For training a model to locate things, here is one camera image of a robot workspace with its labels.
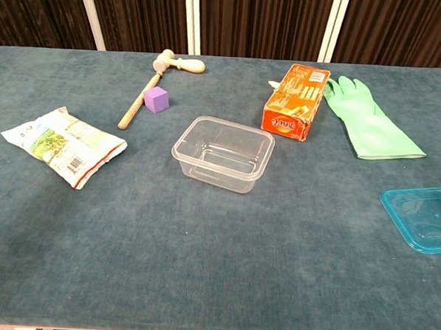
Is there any teal table cloth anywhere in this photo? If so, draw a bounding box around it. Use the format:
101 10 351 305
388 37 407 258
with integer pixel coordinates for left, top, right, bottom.
0 44 441 330

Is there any white snack bag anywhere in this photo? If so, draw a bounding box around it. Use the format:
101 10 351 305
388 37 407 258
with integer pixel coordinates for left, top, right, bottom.
0 103 130 193

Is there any wooden massage hammer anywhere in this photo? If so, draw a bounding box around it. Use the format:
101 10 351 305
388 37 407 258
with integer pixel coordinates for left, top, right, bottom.
117 46 207 134

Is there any clear plastic container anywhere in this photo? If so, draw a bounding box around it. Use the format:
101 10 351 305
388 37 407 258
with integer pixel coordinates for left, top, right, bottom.
169 114 278 196

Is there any blue translucent plastic lid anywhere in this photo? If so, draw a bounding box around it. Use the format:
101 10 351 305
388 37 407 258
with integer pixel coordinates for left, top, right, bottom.
377 183 441 255

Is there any green rubber glove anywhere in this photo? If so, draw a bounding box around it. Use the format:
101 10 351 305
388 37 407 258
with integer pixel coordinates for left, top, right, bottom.
319 75 431 163

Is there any white partition post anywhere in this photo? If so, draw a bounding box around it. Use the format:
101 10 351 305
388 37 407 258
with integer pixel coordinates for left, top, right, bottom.
317 0 351 64
180 0 204 56
72 0 110 52

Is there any purple foam cube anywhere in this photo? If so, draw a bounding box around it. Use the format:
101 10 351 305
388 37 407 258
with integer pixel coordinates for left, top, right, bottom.
142 86 170 115

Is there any orange cardboard carton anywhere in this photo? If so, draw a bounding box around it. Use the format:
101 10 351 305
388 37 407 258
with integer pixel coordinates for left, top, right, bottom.
259 61 332 143

